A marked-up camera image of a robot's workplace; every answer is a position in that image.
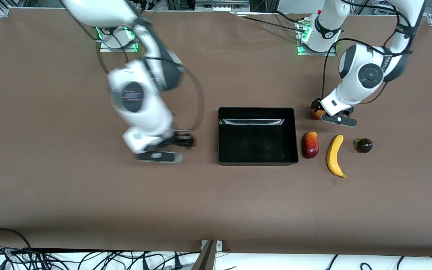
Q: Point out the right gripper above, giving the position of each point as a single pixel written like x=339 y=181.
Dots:
x=180 y=140

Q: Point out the red yellow mango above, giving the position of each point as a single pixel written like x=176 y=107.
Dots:
x=310 y=145

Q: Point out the small metal bracket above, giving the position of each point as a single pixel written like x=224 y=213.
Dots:
x=219 y=244

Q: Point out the black plastic box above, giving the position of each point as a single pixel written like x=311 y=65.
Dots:
x=257 y=146

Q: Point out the dark purple eggplant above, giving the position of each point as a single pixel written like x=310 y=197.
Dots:
x=364 y=146

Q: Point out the grey metal beam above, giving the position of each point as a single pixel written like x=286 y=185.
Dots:
x=206 y=260

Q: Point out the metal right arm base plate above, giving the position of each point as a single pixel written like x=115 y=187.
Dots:
x=105 y=48

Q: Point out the white power strip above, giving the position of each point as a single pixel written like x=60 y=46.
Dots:
x=221 y=7

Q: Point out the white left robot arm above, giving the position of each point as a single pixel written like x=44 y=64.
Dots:
x=366 y=75

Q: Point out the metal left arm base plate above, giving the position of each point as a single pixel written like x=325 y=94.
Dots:
x=332 y=53

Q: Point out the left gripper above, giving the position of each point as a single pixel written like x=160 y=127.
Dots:
x=316 y=103

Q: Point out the red yellow apple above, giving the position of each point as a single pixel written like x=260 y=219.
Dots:
x=317 y=114

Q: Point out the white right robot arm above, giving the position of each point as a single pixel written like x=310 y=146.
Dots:
x=137 y=108

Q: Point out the black power plug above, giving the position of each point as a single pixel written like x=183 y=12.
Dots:
x=177 y=263
x=145 y=264

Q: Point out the yellow banana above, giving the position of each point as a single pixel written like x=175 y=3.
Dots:
x=334 y=153

